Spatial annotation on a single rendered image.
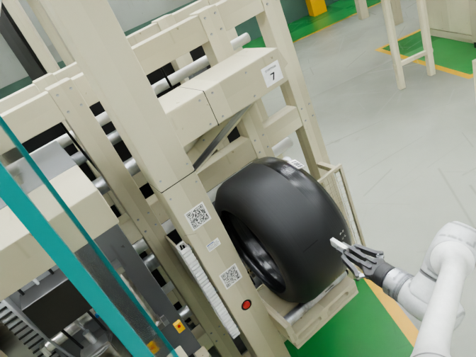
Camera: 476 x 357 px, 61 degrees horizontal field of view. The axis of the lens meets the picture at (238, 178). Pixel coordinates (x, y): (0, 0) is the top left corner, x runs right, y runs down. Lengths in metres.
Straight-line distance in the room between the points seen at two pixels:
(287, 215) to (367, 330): 1.48
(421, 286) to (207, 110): 0.94
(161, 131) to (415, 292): 0.84
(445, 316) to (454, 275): 0.12
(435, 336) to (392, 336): 1.75
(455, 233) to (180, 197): 0.79
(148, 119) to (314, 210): 0.63
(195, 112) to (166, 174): 0.37
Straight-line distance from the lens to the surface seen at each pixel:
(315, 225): 1.41
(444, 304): 1.00
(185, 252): 1.38
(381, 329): 2.72
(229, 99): 1.60
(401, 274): 1.28
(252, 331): 1.71
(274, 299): 1.94
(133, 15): 10.35
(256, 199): 1.40
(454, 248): 1.16
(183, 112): 1.52
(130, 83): 1.17
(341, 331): 2.76
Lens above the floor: 2.20
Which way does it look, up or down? 29 degrees down
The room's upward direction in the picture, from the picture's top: 25 degrees counter-clockwise
